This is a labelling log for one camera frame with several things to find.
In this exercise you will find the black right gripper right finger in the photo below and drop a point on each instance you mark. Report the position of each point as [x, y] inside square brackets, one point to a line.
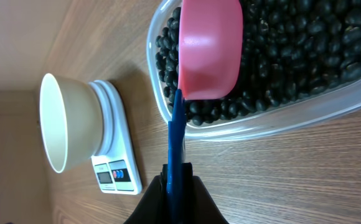
[198, 205]

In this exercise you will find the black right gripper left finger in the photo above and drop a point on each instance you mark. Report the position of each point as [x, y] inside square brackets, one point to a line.
[152, 208]

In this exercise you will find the pink scoop blue handle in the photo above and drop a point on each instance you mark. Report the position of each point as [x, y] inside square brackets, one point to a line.
[210, 41]

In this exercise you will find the white digital kitchen scale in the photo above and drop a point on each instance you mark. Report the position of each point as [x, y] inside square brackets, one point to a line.
[114, 164]

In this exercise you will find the white bowl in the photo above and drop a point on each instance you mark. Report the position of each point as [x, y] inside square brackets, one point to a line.
[71, 121]

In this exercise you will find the clear plastic container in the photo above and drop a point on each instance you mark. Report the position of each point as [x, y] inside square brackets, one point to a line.
[292, 118]

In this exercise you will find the black beans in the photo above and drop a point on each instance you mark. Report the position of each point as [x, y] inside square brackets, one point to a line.
[292, 52]

